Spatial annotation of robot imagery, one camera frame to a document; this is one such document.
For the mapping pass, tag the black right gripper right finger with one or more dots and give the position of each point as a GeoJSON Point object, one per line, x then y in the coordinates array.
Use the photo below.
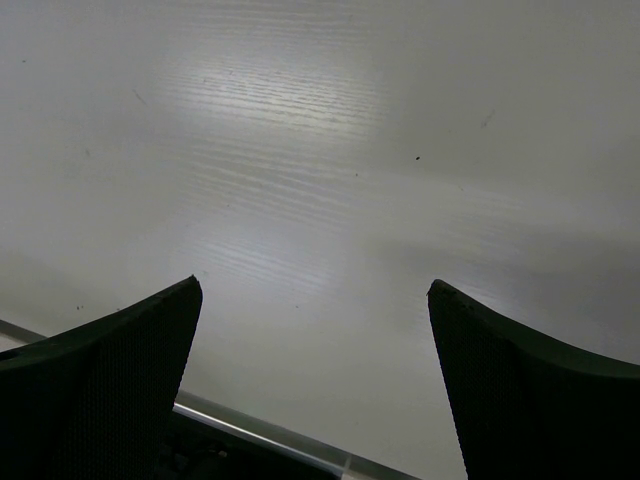
{"type": "Point", "coordinates": [528, 406]}

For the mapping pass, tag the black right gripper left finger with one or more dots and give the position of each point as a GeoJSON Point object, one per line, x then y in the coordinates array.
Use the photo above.
{"type": "Point", "coordinates": [94, 402]}

